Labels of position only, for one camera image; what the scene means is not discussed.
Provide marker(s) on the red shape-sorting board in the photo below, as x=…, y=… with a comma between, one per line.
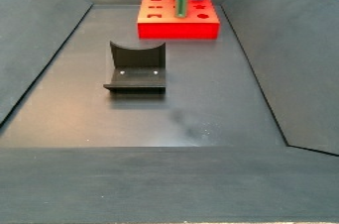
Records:
x=157, y=23

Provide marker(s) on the black curved cradle stand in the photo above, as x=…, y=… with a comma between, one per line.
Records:
x=139, y=69

